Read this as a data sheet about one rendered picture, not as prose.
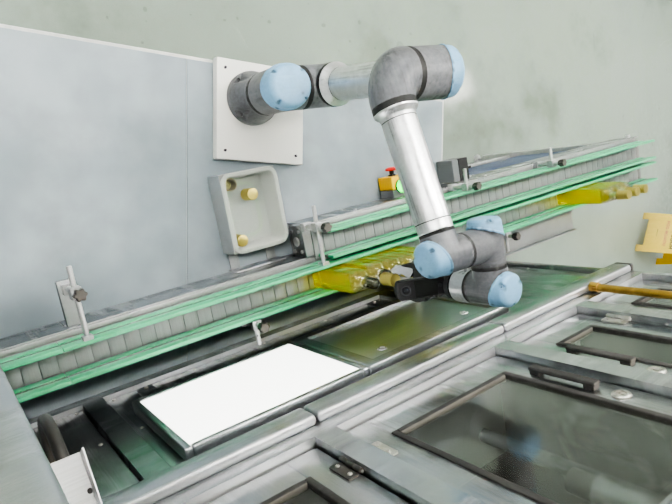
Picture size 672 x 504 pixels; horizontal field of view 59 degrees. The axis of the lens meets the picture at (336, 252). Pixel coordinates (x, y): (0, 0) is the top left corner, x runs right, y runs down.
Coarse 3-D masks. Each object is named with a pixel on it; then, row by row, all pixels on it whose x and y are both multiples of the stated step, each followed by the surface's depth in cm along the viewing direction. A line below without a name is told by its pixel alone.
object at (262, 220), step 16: (224, 176) 160; (240, 176) 168; (256, 176) 174; (272, 176) 170; (224, 192) 161; (240, 192) 171; (272, 192) 172; (240, 208) 171; (256, 208) 174; (272, 208) 174; (240, 224) 172; (256, 224) 174; (272, 224) 176; (256, 240) 174; (272, 240) 171
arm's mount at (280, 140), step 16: (224, 64) 165; (240, 64) 168; (256, 64) 171; (224, 80) 166; (224, 96) 166; (224, 112) 166; (288, 112) 178; (224, 128) 166; (240, 128) 169; (256, 128) 172; (272, 128) 175; (288, 128) 178; (224, 144) 167; (240, 144) 170; (256, 144) 172; (272, 144) 175; (288, 144) 178; (240, 160) 170; (256, 160) 173; (272, 160) 176; (288, 160) 179
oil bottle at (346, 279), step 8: (320, 272) 169; (328, 272) 165; (336, 272) 162; (344, 272) 160; (352, 272) 158; (360, 272) 158; (320, 280) 170; (328, 280) 166; (336, 280) 163; (344, 280) 160; (352, 280) 157; (328, 288) 168; (336, 288) 164; (344, 288) 161; (352, 288) 158; (360, 288) 157
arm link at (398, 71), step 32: (384, 64) 120; (416, 64) 121; (384, 96) 119; (384, 128) 121; (416, 128) 120; (416, 160) 118; (416, 192) 118; (416, 224) 120; (448, 224) 118; (416, 256) 119; (448, 256) 116
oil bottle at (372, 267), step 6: (342, 264) 170; (348, 264) 167; (354, 264) 165; (360, 264) 164; (366, 264) 162; (372, 264) 161; (378, 264) 161; (366, 270) 160; (372, 270) 159; (372, 276) 160
